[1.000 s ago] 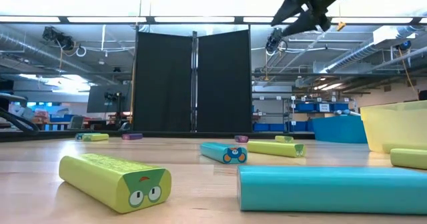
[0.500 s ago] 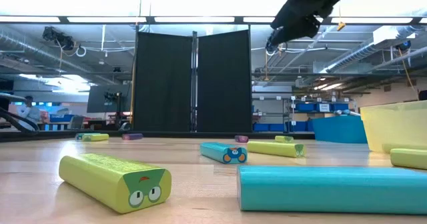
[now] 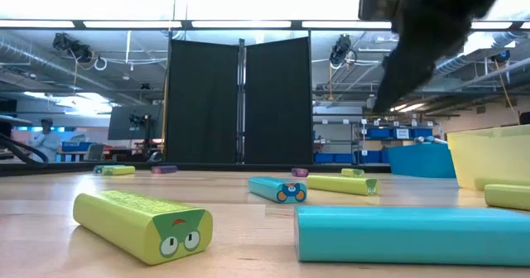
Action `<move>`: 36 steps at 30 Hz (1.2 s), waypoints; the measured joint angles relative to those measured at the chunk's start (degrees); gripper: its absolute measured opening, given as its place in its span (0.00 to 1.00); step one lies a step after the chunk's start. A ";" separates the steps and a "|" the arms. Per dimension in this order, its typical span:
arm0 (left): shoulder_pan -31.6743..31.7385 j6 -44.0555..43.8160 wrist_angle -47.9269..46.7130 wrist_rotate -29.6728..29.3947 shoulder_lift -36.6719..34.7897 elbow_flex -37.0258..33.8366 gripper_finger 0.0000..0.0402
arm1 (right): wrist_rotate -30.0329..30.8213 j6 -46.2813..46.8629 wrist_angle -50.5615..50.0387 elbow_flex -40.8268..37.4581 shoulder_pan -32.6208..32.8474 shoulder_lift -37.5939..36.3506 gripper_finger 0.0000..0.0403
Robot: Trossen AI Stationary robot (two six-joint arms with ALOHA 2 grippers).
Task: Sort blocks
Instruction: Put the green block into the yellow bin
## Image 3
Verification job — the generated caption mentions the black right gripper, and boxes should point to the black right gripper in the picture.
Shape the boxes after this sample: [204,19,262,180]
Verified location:
[371,0,511,115]

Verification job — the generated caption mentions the metal shelving unit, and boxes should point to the metal shelving unit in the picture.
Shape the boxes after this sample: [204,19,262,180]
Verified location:
[312,118,443,165]

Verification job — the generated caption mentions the blue plastic bin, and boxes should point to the blue plastic bin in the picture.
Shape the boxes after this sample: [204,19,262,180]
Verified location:
[387,142,456,179]

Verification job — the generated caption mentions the yellow translucent plastic bin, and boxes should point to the yellow translucent plastic bin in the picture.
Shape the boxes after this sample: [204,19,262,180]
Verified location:
[446,123,530,192]

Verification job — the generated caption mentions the black folding screen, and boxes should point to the black folding screen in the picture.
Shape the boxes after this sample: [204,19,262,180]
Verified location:
[164,36,315,166]

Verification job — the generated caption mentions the black overhead beam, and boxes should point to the black overhead beam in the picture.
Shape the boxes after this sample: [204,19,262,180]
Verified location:
[0,19,530,31]

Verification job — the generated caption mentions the grey chair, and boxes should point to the grey chair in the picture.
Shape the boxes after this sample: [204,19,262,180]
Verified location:
[85,143,107,162]

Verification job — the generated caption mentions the person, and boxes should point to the person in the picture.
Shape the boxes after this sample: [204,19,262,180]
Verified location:
[28,117,62,163]

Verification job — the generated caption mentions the silver ventilation duct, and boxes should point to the silver ventilation duct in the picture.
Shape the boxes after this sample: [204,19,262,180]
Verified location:
[0,33,117,95]
[434,29,518,76]

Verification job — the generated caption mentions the black hanging cable reel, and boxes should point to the black hanging cable reel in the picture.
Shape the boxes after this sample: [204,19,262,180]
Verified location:
[329,33,358,68]
[51,31,108,72]

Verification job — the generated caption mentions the yellow hanging cord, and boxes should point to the yellow hanging cord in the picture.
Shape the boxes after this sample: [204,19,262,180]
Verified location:
[492,58,521,124]

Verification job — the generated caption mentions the black aluminium table frame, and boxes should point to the black aluminium table frame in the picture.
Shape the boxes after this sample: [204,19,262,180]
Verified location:
[0,161,393,176]

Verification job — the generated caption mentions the dark wall monitor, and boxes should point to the dark wall monitor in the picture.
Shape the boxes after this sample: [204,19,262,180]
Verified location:
[107,103,165,141]

